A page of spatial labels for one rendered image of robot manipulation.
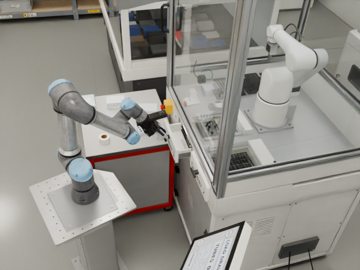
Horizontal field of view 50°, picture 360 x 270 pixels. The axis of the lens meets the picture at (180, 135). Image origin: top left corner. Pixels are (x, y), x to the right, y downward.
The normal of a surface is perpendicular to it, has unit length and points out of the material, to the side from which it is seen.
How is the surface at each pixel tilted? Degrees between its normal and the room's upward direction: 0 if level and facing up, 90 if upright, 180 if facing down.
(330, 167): 90
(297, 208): 90
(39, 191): 0
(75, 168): 10
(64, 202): 3
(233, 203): 90
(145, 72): 90
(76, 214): 3
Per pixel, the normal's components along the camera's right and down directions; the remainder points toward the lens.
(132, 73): 0.27, 0.64
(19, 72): 0.04, -0.76
